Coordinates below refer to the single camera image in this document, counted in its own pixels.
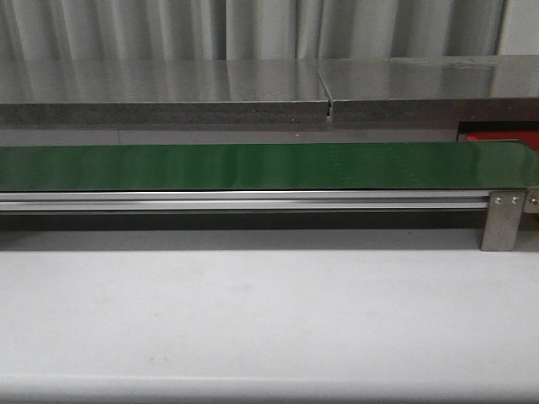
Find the grey steel shelf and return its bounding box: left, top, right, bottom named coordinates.
left=1, top=60, right=329, bottom=127
left=317, top=55, right=538, bottom=130

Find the grey pleated curtain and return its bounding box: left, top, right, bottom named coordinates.
left=1, top=1, right=505, bottom=61

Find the right grey steel shelf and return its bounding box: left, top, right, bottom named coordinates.
left=317, top=55, right=538, bottom=130

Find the green conveyor belt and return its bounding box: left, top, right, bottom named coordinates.
left=1, top=141, right=538, bottom=192

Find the red plastic bin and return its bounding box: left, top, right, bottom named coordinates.
left=458, top=121, right=538, bottom=152

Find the conveyor end bracket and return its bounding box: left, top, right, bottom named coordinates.
left=522, top=186, right=539, bottom=231

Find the steel conveyor support bracket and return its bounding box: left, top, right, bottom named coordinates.
left=481, top=190, right=526, bottom=252

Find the left grey steel shelf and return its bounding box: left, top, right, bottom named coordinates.
left=1, top=60, right=329, bottom=127

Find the aluminium conveyor side rail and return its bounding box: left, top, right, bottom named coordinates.
left=1, top=189, right=490, bottom=214

